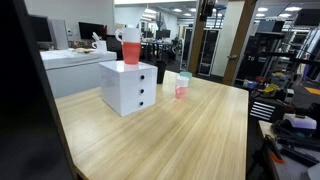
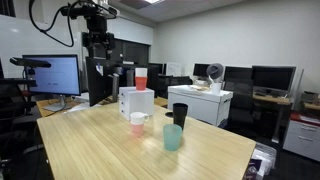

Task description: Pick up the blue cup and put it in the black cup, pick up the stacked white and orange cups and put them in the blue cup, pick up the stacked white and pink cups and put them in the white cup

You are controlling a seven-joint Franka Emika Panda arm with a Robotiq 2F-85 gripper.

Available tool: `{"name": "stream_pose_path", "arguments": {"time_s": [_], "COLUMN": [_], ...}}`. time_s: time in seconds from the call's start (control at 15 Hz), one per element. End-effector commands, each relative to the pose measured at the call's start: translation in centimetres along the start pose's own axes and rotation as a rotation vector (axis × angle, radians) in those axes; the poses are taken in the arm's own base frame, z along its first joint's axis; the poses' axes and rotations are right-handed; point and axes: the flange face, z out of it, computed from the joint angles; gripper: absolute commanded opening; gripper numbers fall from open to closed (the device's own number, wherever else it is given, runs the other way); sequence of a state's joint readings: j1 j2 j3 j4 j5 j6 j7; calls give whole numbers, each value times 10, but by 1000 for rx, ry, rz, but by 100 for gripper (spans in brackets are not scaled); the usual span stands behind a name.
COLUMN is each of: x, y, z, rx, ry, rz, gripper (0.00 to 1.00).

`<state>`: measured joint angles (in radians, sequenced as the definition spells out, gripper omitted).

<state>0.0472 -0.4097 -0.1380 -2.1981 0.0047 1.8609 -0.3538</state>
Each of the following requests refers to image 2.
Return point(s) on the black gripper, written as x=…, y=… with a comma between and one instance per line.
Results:
x=96, y=28

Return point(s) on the tall white cup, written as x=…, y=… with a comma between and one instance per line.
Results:
x=141, y=72

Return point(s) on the orange plastic cup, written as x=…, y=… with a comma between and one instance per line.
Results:
x=141, y=83

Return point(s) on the pink plastic cup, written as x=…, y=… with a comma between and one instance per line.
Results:
x=137, y=130

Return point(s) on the translucent blue plastic cup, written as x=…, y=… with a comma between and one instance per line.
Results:
x=172, y=137

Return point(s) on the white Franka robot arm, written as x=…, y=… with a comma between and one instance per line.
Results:
x=108, y=7

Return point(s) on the black plastic cup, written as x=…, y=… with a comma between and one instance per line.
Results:
x=180, y=113

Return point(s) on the lit computer monitor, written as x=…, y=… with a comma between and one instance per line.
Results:
x=56, y=75

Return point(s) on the white three-drawer box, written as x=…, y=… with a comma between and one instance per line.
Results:
x=138, y=101

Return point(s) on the wooden side desk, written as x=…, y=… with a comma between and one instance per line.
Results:
x=40, y=107

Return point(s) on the black table grommet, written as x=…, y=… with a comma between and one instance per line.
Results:
x=169, y=114

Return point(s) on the black computer monitor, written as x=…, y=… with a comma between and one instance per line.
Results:
x=273, y=78
x=200, y=70
x=237, y=74

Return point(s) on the black swivel chair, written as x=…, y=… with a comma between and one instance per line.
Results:
x=10, y=103

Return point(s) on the plate with food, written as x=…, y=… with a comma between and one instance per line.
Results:
x=199, y=88

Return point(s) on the white cardboard storage box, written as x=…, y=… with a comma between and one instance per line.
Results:
x=200, y=106

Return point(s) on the white mug holding utensils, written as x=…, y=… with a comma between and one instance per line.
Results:
x=216, y=88

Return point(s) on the black office chair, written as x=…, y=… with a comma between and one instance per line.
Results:
x=240, y=103

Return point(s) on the wooden office desk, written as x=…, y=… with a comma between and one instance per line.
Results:
x=271, y=100

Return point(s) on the clear plastic bin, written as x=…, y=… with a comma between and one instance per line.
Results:
x=265, y=156

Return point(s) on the white filing cabinet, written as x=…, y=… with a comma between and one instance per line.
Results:
x=303, y=138

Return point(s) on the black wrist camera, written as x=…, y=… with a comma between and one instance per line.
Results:
x=78, y=10

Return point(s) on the black camera on stand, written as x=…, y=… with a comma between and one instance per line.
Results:
x=30, y=62

